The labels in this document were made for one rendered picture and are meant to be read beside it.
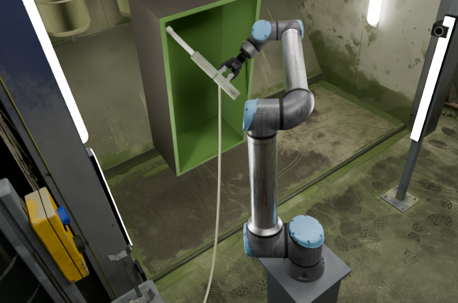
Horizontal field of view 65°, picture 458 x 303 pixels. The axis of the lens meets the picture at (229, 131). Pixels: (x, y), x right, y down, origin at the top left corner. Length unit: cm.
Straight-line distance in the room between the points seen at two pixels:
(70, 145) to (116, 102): 182
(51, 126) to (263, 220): 89
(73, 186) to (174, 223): 134
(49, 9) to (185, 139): 131
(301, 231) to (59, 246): 96
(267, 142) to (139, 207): 185
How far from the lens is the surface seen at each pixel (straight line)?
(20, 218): 98
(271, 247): 160
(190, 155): 263
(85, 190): 163
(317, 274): 176
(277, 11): 409
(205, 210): 283
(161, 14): 175
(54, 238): 100
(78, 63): 330
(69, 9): 289
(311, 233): 159
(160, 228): 280
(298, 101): 129
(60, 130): 144
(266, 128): 128
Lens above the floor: 218
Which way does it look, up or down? 37 degrees down
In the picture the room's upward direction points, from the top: 6 degrees counter-clockwise
